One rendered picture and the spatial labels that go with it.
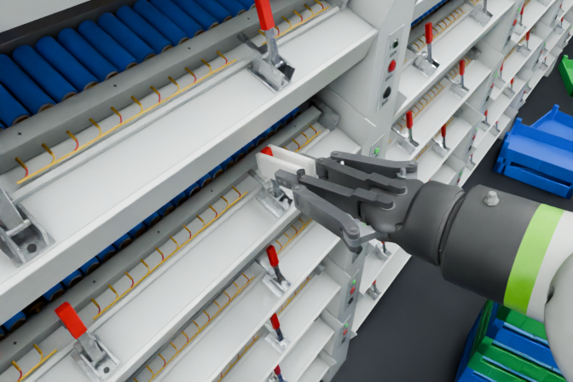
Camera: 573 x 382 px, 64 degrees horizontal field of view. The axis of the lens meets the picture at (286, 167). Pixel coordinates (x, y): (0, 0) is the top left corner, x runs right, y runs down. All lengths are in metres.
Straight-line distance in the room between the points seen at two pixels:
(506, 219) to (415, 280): 1.25
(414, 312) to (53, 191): 1.33
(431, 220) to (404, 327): 1.14
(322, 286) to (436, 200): 0.58
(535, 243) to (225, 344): 0.46
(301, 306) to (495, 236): 0.60
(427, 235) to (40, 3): 0.33
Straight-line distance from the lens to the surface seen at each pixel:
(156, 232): 0.53
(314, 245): 0.79
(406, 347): 1.51
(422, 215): 0.42
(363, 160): 0.51
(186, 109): 0.43
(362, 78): 0.64
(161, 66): 0.43
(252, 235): 0.57
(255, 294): 0.73
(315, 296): 0.96
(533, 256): 0.39
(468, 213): 0.40
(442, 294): 1.63
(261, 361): 0.89
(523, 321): 1.13
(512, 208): 0.41
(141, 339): 0.51
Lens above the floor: 1.32
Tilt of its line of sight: 42 degrees down
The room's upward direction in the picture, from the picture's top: straight up
